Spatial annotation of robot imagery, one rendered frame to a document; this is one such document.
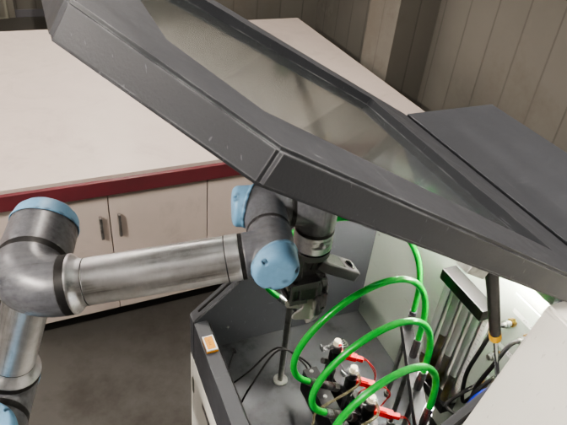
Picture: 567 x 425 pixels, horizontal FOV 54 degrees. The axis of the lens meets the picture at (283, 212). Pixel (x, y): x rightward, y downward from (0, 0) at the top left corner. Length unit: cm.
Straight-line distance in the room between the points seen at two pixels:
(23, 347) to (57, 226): 29
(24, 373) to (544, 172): 119
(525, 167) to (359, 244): 51
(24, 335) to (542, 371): 89
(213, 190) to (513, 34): 171
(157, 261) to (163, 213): 167
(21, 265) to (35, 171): 156
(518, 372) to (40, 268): 74
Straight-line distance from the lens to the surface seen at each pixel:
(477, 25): 336
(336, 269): 110
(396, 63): 356
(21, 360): 123
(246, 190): 96
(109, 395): 264
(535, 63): 308
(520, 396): 97
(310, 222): 98
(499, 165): 135
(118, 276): 88
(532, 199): 126
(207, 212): 260
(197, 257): 86
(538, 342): 93
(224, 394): 142
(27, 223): 100
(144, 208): 249
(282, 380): 160
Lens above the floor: 210
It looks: 36 degrees down
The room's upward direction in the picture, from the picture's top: 6 degrees clockwise
